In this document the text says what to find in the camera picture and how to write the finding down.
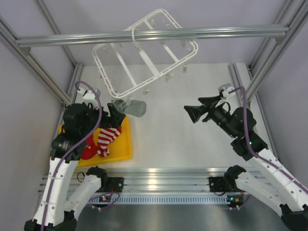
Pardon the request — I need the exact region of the grey sock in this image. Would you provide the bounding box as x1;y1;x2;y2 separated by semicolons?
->
113;100;147;117

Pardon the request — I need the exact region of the white plastic clip hanger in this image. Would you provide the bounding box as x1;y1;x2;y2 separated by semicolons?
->
92;9;199;99

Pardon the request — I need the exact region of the slotted cable duct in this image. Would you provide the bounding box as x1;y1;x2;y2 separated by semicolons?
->
92;194;231;205

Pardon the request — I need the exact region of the yellow plastic bin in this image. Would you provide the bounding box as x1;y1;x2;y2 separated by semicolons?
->
55;115;133;167

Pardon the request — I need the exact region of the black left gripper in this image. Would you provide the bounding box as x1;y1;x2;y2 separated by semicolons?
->
80;102;125;136

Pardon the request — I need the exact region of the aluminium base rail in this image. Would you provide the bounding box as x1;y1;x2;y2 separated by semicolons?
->
38;167;300;194

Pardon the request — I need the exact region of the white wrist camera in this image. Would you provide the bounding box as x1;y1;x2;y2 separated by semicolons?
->
77;88;101;104
218;83;236;101

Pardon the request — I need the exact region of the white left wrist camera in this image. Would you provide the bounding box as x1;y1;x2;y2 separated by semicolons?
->
77;88;101;104

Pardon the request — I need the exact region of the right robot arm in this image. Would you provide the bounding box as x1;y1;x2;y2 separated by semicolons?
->
184;96;308;231

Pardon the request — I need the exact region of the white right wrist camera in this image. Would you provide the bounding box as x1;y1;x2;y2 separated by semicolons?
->
218;83;236;101

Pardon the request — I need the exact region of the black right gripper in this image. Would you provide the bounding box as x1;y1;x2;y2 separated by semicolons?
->
184;94;237;138

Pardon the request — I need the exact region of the red white striped sock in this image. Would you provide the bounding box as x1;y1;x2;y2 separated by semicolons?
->
81;127;122;160

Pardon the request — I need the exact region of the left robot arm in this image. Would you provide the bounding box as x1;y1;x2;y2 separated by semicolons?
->
24;103;126;231

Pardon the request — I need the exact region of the aluminium top crossbar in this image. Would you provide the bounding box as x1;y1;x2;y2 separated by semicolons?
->
15;24;289;47

